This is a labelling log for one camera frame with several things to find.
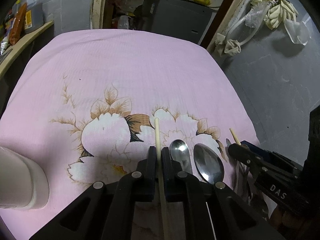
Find large steel spoon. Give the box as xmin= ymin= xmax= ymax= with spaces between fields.
xmin=194 ymin=144 xmax=225 ymax=185

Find wooden chopstick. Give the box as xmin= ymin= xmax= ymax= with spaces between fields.
xmin=229 ymin=128 xmax=241 ymax=145
xmin=155 ymin=118 xmax=170 ymax=240

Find small steel spoon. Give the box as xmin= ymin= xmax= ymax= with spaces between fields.
xmin=169 ymin=139 xmax=193 ymax=174

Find white plastic utensil caddy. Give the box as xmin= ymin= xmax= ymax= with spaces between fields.
xmin=0 ymin=147 xmax=49 ymax=210

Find pink floral table cloth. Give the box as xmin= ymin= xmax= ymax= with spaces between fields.
xmin=1 ymin=29 xmax=258 ymax=239

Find clear plastic bag on hook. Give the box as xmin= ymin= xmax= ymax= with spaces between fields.
xmin=284 ymin=14 xmax=311 ymax=46

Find cream rubber gloves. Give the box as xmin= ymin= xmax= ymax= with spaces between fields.
xmin=251 ymin=0 xmax=298 ymax=30

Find dark grey cabinet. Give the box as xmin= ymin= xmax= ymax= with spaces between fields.
xmin=139 ymin=0 xmax=216 ymax=44

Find white tube packet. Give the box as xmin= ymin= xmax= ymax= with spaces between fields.
xmin=1 ymin=36 xmax=9 ymax=55

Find brown spice pouch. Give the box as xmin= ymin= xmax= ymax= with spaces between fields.
xmin=9 ymin=3 xmax=27 ymax=45

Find large vinegar jug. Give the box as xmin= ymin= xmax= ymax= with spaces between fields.
xmin=24 ymin=0 xmax=44 ymax=34

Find wooden door frame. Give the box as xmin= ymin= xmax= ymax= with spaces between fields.
xmin=90 ymin=0 xmax=244 ymax=50

